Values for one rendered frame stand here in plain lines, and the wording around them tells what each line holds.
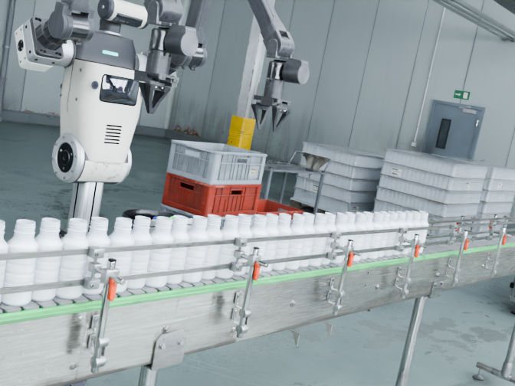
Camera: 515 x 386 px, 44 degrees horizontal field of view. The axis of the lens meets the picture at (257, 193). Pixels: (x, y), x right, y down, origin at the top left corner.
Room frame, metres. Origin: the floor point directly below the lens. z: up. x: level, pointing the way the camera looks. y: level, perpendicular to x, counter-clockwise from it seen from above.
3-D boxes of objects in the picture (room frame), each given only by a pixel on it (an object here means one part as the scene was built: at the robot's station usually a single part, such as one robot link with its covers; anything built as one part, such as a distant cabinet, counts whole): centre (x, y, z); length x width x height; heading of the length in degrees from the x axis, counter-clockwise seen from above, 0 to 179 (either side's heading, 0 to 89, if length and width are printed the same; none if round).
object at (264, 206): (5.01, -0.06, 0.55); 0.61 x 0.41 x 0.22; 143
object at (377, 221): (2.25, -0.44, 1.08); 0.06 x 0.06 x 0.17
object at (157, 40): (1.59, 0.30, 1.57); 0.07 x 0.06 x 0.07; 53
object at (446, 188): (8.56, -2.29, 0.59); 1.24 x 1.03 x 1.17; 143
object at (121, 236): (1.38, 0.28, 1.08); 0.06 x 0.06 x 0.17
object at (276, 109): (1.93, -0.01, 1.44); 0.07 x 0.07 x 0.09; 50
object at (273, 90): (1.94, 0.01, 1.51); 0.10 x 0.07 x 0.07; 50
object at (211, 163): (4.40, 0.31, 1.00); 0.61 x 0.41 x 0.22; 148
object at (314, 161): (7.19, -0.57, 0.85); 0.36 x 0.12 x 0.27; 50
